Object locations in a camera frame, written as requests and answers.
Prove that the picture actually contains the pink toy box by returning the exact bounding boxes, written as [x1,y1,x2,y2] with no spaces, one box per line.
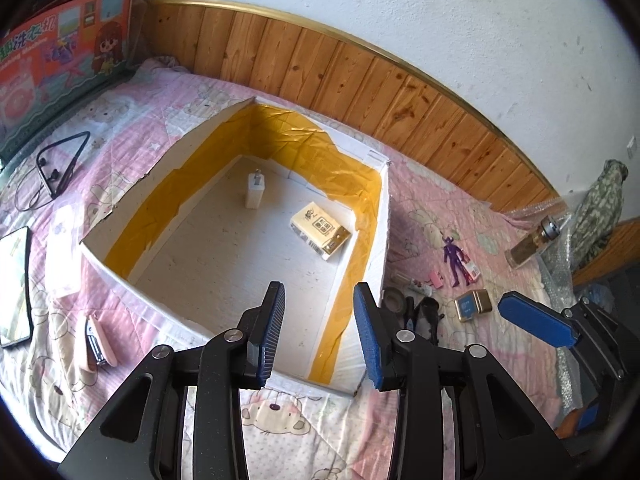
[0,0,136,166]

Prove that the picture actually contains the white flat box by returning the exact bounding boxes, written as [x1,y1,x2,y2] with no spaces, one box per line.
[45,205,84,297]

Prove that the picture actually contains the black power adapter with cable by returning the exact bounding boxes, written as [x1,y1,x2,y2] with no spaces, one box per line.
[14,174,54,211]

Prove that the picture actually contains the pink stapler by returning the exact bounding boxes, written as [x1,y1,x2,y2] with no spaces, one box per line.
[75,312,120,373]

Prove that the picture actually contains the white charger plug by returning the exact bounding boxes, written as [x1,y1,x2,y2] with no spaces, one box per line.
[244,169,266,209]

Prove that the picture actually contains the black neckband earphones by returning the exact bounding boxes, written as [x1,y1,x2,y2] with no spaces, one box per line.
[37,131,92,196]

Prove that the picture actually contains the purple action figure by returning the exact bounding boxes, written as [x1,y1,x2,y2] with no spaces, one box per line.
[442,232,473,288]

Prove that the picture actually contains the white cardboard box yellow tape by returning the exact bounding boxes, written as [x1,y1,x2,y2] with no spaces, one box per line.
[80,96,392,397]

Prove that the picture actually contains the clear bubble wrap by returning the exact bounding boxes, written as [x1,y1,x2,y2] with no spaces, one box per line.
[510,195,586,411]

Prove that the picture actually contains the black tablet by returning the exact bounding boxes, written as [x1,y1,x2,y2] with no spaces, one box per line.
[0,226,35,350]

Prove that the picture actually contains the wooden headboard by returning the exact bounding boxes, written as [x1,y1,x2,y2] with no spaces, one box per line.
[142,0,568,216]

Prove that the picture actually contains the green tape roll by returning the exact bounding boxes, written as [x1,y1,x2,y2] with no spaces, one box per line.
[382,287,408,313]

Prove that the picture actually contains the black sunglasses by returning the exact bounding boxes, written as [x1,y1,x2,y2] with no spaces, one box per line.
[414,296,446,347]

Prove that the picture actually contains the glass perfume bottle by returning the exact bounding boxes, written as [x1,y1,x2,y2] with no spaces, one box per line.
[505,215,561,268]

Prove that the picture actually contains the gold tin box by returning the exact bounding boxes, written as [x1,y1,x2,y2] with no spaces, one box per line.
[454,290,493,323]

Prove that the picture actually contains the yellow tissue packet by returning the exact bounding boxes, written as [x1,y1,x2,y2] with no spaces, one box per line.
[290,201,351,262]

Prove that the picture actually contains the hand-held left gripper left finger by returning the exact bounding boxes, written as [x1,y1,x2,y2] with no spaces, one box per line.
[57,281,287,480]

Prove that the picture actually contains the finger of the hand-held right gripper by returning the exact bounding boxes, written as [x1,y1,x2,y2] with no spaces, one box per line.
[498,291,628,383]

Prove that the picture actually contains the camouflage cloth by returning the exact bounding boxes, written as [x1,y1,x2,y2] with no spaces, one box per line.
[565,159,630,271]

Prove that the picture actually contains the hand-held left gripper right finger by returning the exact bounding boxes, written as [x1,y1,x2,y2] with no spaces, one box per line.
[353,282,583,480]

